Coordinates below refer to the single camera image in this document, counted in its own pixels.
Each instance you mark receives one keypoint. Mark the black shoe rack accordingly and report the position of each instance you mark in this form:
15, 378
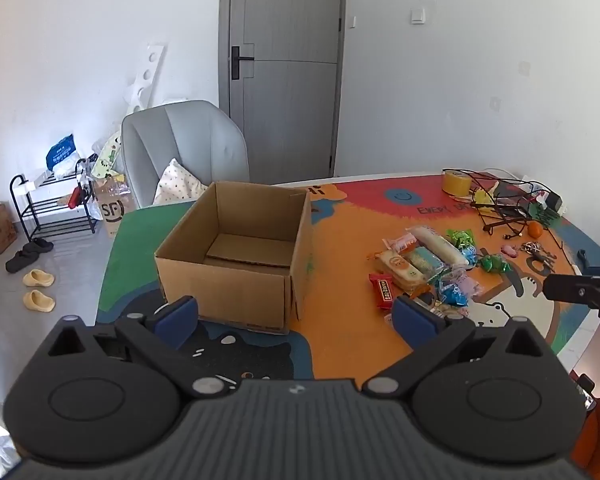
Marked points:
50, 210

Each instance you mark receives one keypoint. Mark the yellow slipper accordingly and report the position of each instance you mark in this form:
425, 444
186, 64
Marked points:
37, 301
39, 278

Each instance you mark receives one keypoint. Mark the white plastic bag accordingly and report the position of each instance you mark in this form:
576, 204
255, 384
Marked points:
72, 162

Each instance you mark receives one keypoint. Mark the yellow tape roll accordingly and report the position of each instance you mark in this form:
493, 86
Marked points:
456, 184

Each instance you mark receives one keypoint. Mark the bunch of keys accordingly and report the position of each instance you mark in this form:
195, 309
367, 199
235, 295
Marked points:
537, 254

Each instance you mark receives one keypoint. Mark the red item on rack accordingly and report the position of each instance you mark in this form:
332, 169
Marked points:
75, 197

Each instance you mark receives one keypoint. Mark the blue plastic bag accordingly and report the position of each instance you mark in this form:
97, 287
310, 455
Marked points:
61, 150

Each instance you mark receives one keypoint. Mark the white light switch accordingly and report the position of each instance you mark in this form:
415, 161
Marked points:
418, 15

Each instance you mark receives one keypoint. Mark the small pink item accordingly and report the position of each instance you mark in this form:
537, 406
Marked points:
509, 251

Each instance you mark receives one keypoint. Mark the pale green snack packet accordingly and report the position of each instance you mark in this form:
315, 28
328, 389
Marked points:
426, 260

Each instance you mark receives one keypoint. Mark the colourful cartoon table mat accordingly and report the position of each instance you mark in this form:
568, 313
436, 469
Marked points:
350, 280

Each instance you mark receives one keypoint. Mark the clear snack packet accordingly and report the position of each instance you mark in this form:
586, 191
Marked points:
445, 310

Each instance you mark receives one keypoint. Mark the brown paper bag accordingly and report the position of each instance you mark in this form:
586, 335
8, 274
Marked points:
114, 205

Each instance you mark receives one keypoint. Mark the green candy packet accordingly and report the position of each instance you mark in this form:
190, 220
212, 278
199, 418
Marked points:
461, 242
495, 263

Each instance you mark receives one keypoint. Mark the black power adapter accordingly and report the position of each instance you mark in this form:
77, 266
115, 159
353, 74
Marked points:
555, 202

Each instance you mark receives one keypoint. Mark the long white rice cracker packet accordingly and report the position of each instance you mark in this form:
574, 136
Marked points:
442, 245

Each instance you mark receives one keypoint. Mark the orange fruit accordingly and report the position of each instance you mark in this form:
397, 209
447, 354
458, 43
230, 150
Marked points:
535, 230

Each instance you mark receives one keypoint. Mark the white dotted pillow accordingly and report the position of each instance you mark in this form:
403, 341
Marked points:
180, 185

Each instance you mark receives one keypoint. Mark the orange biscuit packet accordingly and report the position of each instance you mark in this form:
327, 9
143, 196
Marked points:
400, 266

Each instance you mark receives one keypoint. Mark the yellow item in rack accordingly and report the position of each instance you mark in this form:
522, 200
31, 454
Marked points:
485, 194

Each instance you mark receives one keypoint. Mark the red orange snack packet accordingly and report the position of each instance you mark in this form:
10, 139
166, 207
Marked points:
400, 243

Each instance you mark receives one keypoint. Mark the pink snack packet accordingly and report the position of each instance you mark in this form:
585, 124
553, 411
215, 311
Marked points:
467, 284

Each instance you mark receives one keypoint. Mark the grey armchair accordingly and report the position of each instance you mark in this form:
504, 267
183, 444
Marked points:
195, 135

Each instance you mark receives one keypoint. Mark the blue snack packet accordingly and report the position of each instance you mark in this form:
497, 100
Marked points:
452, 294

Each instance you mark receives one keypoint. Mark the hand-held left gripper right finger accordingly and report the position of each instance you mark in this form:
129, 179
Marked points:
414, 325

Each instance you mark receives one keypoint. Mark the white foam board with holes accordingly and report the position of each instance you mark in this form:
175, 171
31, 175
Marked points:
147, 75

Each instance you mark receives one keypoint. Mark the grey door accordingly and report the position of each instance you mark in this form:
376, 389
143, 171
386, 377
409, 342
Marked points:
285, 60

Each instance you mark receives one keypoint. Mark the black slipper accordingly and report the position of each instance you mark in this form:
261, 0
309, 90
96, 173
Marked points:
37, 246
20, 261

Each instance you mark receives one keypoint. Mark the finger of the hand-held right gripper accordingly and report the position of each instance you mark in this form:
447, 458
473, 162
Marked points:
580, 290
583, 259

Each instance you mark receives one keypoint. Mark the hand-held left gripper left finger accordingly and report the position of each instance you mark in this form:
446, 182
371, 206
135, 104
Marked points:
177, 319

